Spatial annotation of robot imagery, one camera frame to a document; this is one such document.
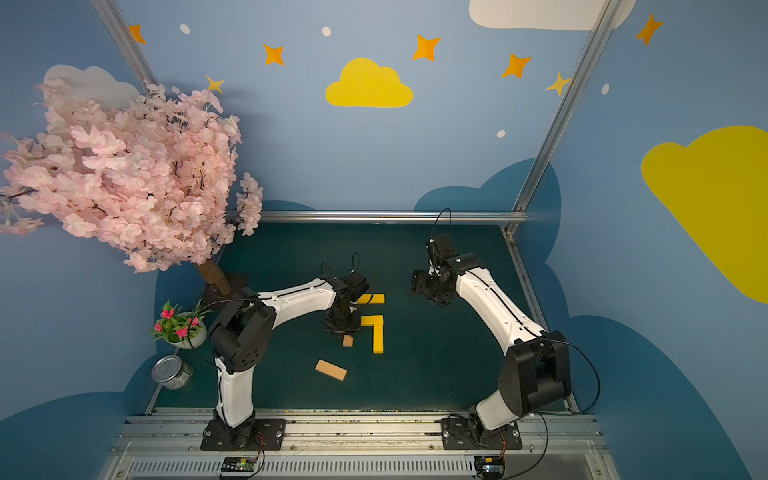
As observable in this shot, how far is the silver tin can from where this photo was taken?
2.62 ft

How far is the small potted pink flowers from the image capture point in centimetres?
77

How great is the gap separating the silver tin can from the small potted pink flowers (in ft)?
0.15

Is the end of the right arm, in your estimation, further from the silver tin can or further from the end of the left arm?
the silver tin can
